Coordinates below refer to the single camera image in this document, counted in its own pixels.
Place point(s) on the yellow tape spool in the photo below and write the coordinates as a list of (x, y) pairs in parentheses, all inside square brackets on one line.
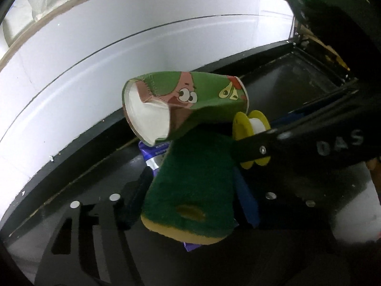
[(245, 126)]

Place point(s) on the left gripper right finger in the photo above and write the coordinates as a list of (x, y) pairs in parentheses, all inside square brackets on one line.
[(293, 241)]

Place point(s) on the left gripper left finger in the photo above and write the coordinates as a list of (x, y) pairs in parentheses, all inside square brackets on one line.
[(69, 257)]

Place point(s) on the green cartoon paper cup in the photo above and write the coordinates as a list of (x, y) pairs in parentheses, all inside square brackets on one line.
[(163, 106)]

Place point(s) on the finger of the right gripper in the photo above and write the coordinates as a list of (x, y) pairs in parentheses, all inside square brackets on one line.
[(322, 148), (337, 111)]

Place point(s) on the green yellow scrub sponge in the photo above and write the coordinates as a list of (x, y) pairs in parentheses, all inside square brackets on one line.
[(191, 197)]

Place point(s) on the purple snack wrapper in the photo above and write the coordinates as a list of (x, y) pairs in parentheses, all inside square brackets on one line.
[(153, 156)]

